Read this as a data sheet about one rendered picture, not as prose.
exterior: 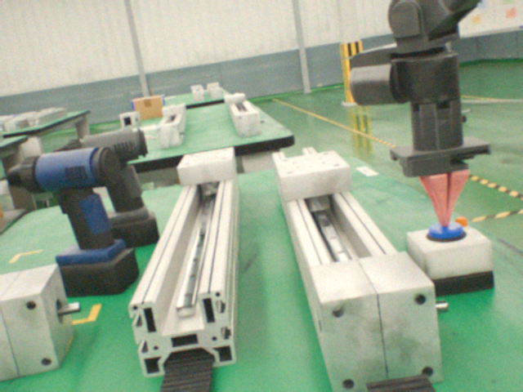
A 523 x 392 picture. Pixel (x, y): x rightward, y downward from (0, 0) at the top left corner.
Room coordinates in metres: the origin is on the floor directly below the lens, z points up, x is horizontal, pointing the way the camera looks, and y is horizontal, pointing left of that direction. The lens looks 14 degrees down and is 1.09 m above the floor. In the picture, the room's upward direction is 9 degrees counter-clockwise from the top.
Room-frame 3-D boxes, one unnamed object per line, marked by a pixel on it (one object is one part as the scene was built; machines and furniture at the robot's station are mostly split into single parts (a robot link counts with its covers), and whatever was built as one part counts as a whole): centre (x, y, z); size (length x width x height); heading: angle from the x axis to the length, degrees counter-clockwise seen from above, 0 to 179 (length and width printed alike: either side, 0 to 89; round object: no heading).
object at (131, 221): (1.07, 0.29, 0.89); 0.20 x 0.08 x 0.22; 101
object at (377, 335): (0.51, -0.10, 0.83); 0.12 x 0.09 x 0.10; 90
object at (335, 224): (0.95, -0.09, 0.82); 0.80 x 0.10 x 0.09; 0
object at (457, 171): (0.67, -0.21, 0.90); 0.07 x 0.07 x 0.09; 0
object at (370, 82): (0.70, -0.19, 1.07); 0.12 x 0.09 x 0.12; 43
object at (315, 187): (0.95, -0.09, 0.87); 0.16 x 0.11 x 0.07; 0
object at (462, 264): (0.67, -0.21, 0.81); 0.10 x 0.08 x 0.06; 90
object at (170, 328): (0.96, 0.10, 0.82); 0.80 x 0.10 x 0.09; 0
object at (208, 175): (1.21, 0.10, 0.87); 0.16 x 0.11 x 0.07; 0
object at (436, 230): (0.67, -0.22, 0.84); 0.04 x 0.04 x 0.02
